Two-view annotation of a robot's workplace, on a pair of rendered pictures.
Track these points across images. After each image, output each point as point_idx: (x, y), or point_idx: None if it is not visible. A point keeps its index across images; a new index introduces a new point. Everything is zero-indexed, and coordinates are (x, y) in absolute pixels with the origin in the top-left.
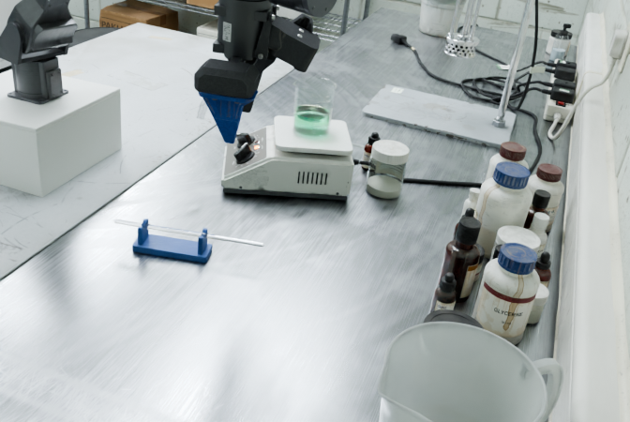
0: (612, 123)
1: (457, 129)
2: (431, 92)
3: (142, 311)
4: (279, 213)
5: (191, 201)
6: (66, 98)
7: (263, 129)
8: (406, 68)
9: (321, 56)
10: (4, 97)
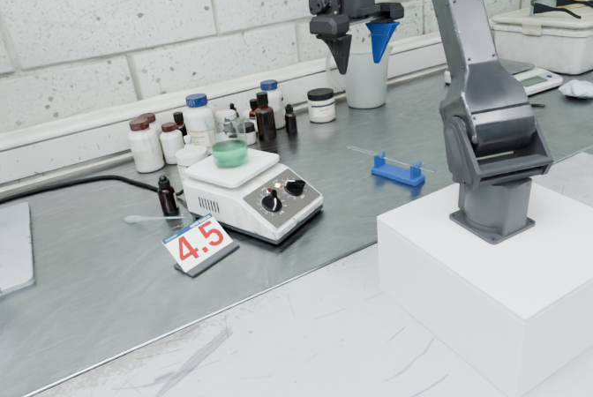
0: (36, 122)
1: (16, 226)
2: None
3: (434, 152)
4: None
5: (354, 207)
6: (454, 205)
7: (247, 197)
8: None
9: None
10: (538, 221)
